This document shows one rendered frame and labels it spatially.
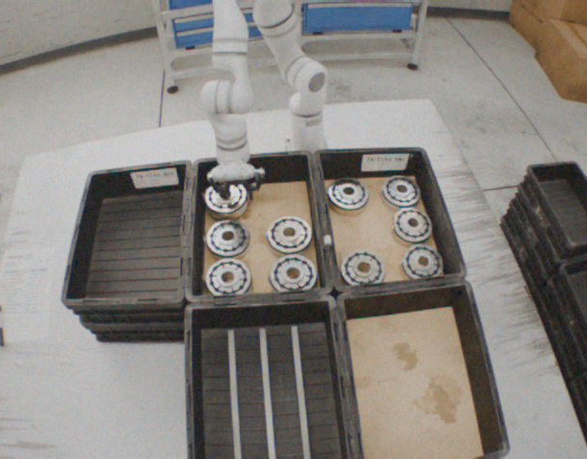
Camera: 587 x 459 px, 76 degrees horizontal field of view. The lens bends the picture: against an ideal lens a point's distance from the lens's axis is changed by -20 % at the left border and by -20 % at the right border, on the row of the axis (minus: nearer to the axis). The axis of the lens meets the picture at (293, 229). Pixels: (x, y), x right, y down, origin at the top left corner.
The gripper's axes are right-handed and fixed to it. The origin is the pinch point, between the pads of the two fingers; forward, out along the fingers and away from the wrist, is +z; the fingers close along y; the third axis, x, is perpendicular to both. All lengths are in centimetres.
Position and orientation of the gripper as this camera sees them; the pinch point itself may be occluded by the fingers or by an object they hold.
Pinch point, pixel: (238, 196)
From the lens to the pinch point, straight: 113.8
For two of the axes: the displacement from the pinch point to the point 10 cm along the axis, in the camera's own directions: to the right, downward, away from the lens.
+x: 0.8, 8.1, -5.8
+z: 0.0, 5.9, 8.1
